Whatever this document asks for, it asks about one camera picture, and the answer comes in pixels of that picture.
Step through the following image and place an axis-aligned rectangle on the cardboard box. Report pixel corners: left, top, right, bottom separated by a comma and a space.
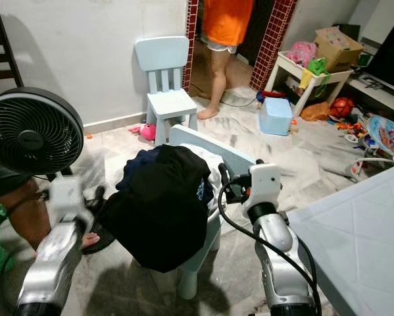
314, 26, 366, 72

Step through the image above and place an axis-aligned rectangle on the white TV console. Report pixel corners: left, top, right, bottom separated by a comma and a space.
347, 72, 394, 117

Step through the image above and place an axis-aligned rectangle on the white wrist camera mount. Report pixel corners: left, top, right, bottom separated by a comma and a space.
48, 176, 93, 222
245, 163, 282, 209

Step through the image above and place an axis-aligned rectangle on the navy garment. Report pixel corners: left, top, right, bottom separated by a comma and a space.
117, 145, 159, 186

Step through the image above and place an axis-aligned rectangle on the red ball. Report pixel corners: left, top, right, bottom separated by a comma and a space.
330, 97, 355, 119

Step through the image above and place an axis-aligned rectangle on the light blue child chair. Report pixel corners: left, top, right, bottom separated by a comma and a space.
134, 36, 199, 147
166, 124, 257, 301

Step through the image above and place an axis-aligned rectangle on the orange plastic bag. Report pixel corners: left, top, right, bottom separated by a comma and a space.
300, 102, 333, 122

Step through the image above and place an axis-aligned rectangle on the pink bag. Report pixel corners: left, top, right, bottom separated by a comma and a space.
288, 41, 318, 67

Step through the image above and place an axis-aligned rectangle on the small yellow cloth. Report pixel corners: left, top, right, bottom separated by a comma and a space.
298, 69, 315, 90

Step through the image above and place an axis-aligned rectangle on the black garment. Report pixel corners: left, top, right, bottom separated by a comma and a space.
96, 144, 214, 275

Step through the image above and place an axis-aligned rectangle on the pink plush toy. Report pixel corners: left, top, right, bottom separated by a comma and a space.
128, 122, 157, 142

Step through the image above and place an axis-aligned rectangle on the child in orange shirt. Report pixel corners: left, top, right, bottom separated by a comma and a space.
196, 0, 255, 121

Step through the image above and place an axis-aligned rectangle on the red floor toy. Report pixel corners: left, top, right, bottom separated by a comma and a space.
259, 90, 287, 100

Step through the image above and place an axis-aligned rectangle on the white garment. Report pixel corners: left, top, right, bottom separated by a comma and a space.
197, 145, 224, 212

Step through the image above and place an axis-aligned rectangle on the white folding table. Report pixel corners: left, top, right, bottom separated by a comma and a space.
285, 164, 394, 316

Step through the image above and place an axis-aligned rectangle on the white kids table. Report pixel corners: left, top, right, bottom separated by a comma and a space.
263, 53, 353, 119

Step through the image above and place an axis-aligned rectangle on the dark wooden chair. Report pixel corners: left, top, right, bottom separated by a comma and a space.
0, 0, 27, 90

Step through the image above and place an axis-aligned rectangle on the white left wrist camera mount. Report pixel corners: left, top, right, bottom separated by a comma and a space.
48, 176, 93, 222

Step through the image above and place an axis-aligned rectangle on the adult person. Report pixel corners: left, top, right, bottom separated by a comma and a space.
0, 157, 99, 255

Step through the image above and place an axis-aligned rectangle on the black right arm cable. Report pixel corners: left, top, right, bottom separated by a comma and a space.
217, 179, 323, 316

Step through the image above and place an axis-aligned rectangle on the black standing fan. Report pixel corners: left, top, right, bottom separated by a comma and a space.
0, 86, 86, 192

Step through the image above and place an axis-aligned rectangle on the light blue plastic stool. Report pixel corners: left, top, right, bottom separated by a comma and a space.
259, 97, 295, 136

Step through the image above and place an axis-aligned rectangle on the black television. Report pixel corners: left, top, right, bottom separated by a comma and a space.
364, 23, 394, 97

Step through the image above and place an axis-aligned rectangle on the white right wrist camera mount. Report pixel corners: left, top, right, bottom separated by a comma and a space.
245, 163, 282, 209

